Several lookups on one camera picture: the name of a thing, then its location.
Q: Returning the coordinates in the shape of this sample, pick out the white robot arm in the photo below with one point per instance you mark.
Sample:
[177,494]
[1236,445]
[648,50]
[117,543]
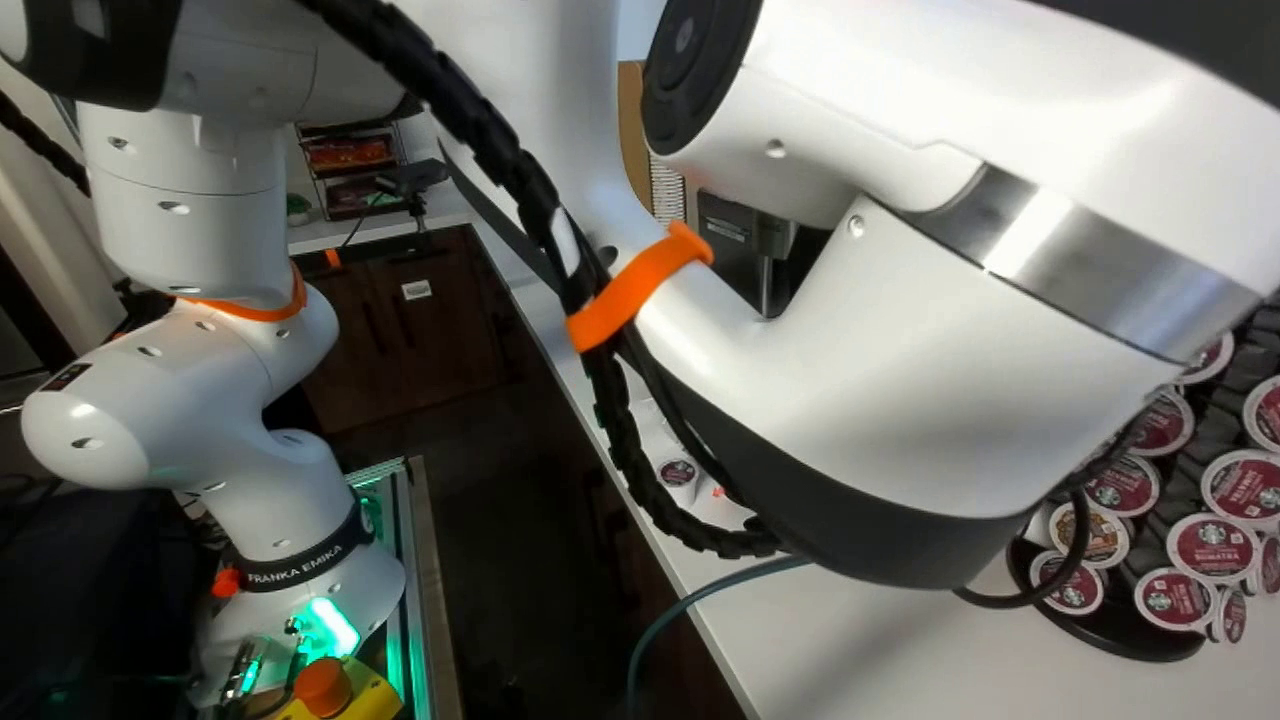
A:
[891,271]

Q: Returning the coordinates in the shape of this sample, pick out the black pod carousel stand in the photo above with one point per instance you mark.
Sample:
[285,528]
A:
[1182,520]

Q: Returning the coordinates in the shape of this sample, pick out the red lid coffee pod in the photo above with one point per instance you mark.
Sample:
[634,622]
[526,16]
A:
[679,473]

